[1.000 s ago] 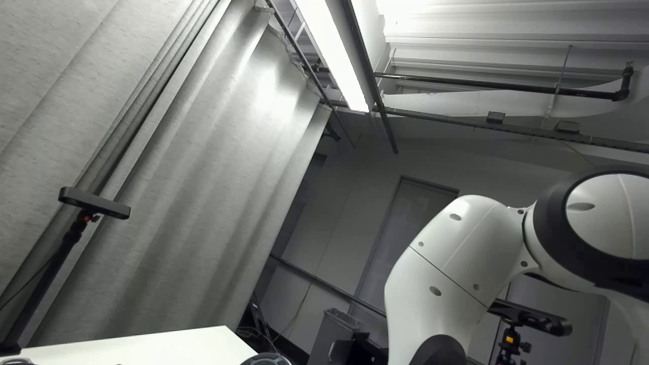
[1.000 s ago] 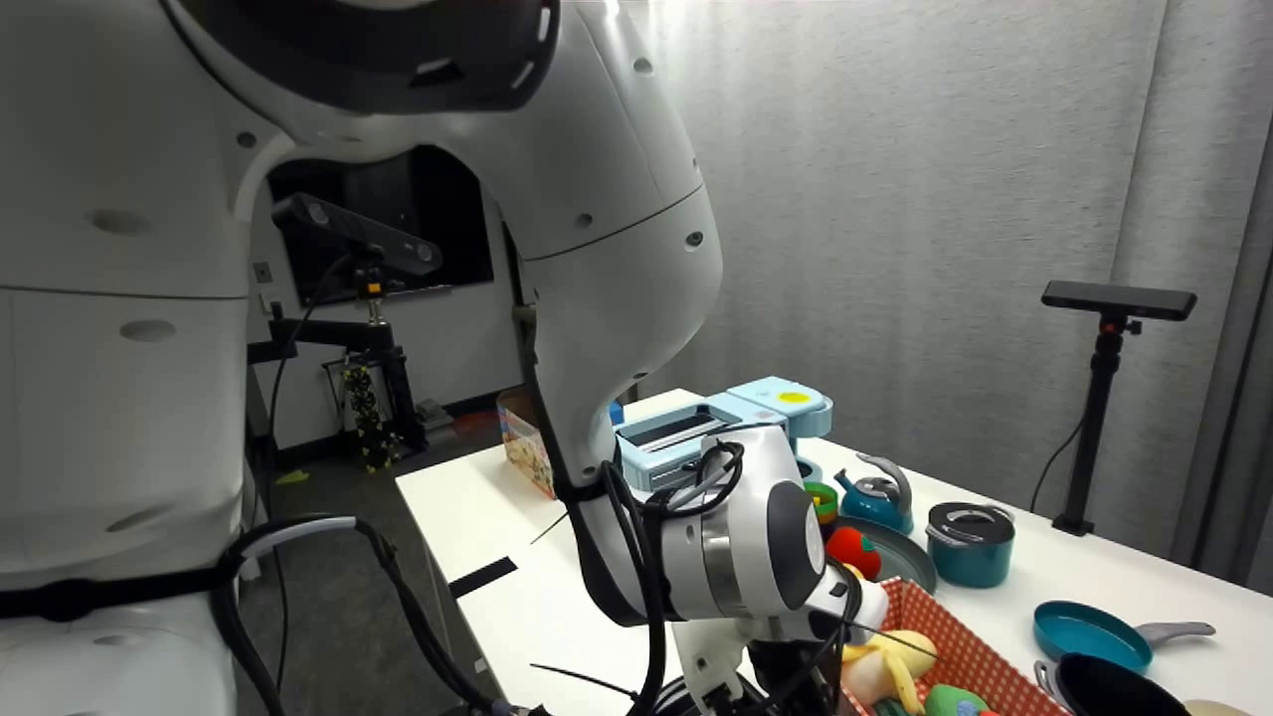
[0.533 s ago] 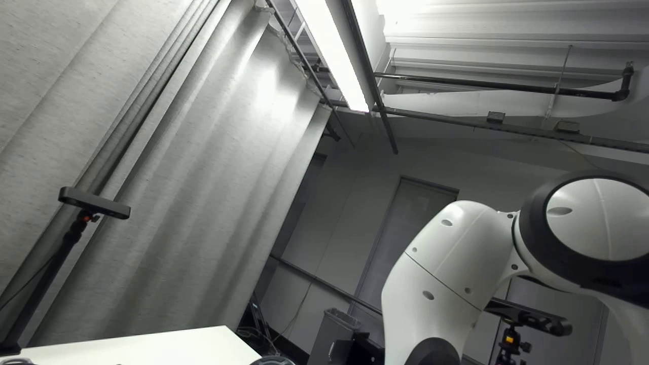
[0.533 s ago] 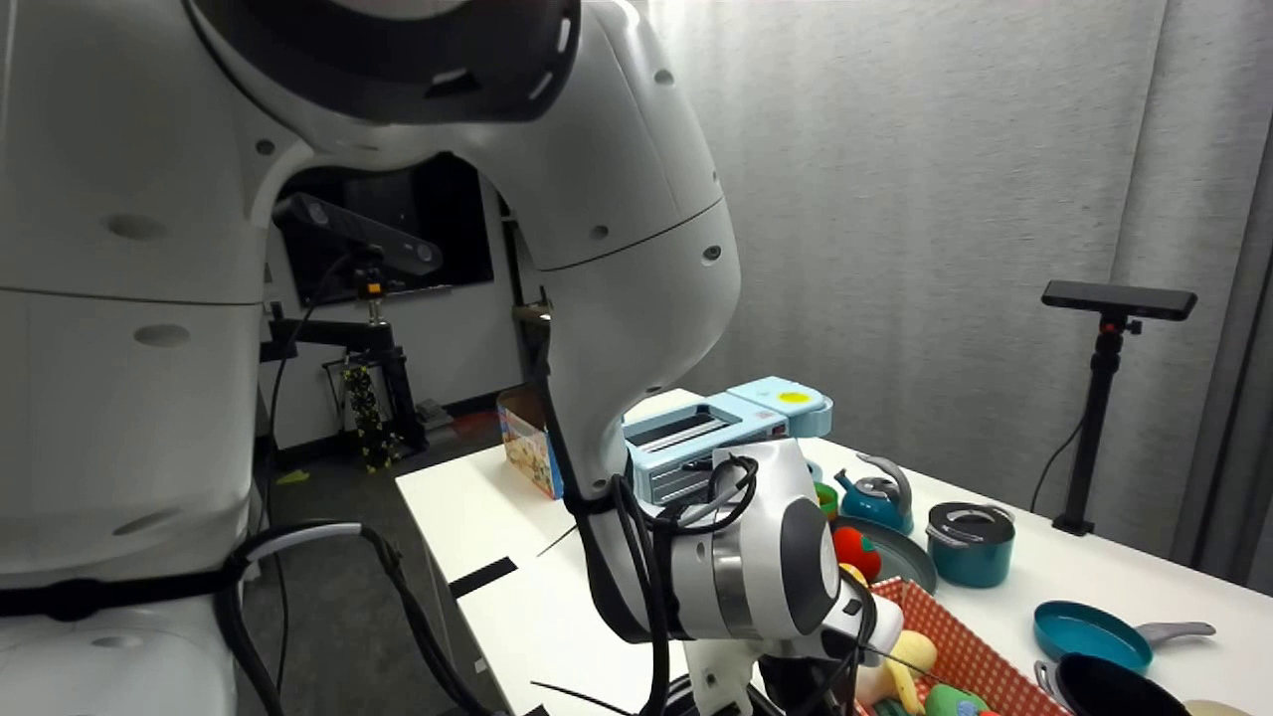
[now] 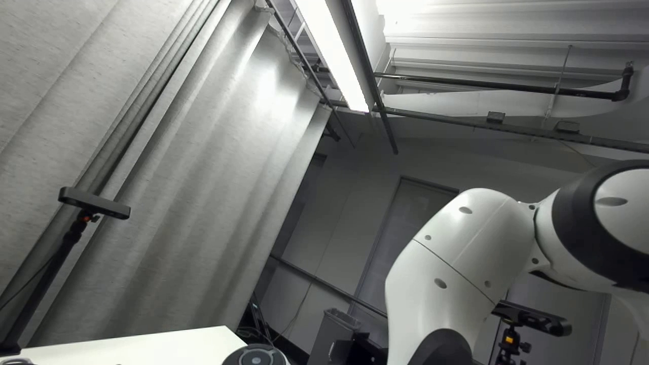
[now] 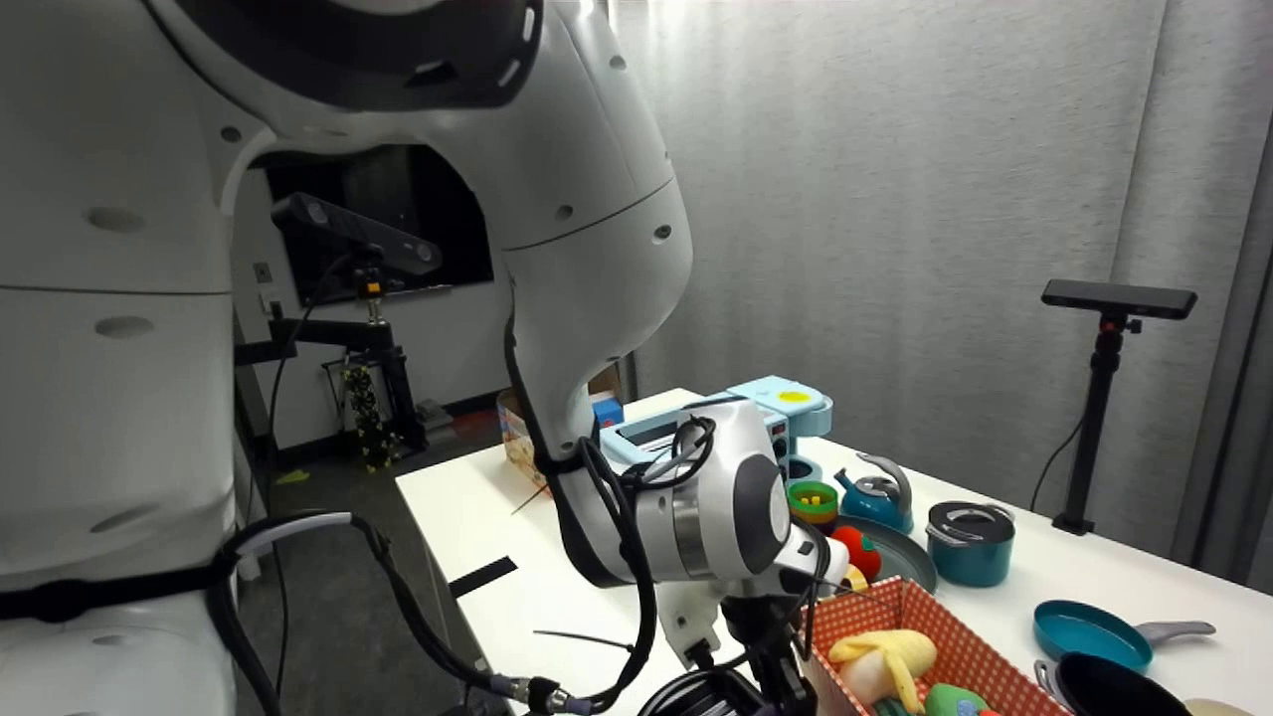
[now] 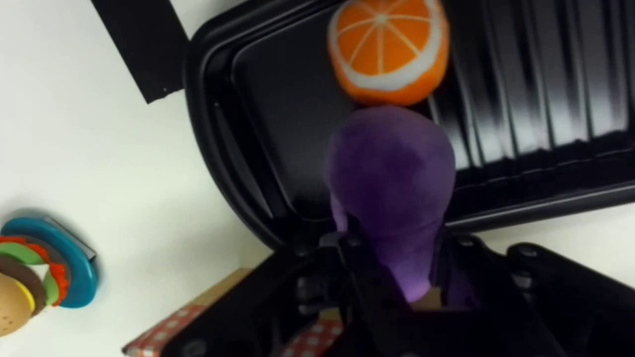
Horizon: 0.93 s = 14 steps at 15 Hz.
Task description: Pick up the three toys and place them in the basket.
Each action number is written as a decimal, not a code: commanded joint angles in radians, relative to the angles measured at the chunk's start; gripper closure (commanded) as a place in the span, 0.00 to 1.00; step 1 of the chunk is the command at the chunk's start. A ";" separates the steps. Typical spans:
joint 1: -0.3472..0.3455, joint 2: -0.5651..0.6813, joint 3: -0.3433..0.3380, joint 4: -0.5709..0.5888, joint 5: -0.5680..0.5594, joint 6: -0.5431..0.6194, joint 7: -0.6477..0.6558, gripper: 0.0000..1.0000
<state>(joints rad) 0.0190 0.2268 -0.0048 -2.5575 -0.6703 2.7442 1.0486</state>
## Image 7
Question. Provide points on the black flat strip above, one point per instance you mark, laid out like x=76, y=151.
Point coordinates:
x=141, y=46

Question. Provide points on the red checked basket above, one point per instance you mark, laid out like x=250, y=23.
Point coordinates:
x=171, y=328

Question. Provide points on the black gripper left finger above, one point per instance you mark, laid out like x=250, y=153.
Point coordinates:
x=318, y=310

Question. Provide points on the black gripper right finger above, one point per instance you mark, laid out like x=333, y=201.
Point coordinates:
x=528, y=304

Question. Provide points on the purple eggplant plush toy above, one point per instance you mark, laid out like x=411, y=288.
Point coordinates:
x=397, y=179

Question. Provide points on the orange slice plush toy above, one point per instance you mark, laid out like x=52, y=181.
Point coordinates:
x=389, y=46

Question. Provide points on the layered burger toy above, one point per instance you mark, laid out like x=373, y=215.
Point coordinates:
x=20, y=298

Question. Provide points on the teal toy pan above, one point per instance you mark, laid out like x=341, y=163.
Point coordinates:
x=81, y=278

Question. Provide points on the black grill tray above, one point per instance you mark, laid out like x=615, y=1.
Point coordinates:
x=278, y=120

